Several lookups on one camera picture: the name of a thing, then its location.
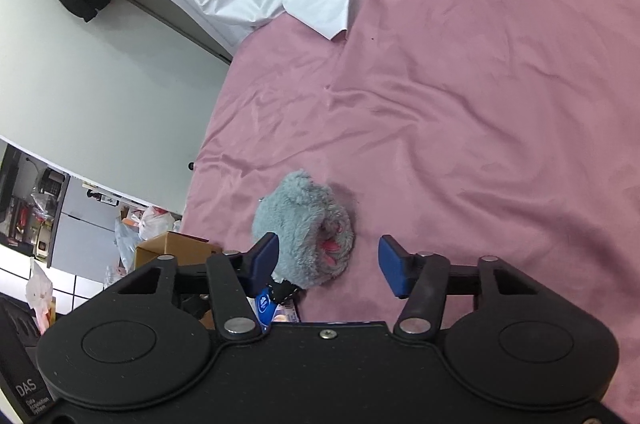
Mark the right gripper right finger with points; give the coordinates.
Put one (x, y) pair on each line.
(424, 282)

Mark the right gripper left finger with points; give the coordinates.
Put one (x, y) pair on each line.
(224, 284)

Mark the blue tissue pack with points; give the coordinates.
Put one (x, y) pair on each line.
(268, 311)

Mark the grey fluffy plush toy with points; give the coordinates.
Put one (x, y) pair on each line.
(314, 231)

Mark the black felt pouch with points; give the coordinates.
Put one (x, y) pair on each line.
(281, 292)

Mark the brown cardboard box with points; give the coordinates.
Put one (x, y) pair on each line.
(187, 250)

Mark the white plastic bag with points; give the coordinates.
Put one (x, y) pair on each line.
(152, 222)

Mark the grey plastic bag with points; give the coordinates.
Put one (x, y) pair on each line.
(126, 240)

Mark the pink bed sheet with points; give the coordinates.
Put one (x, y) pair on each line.
(460, 127)

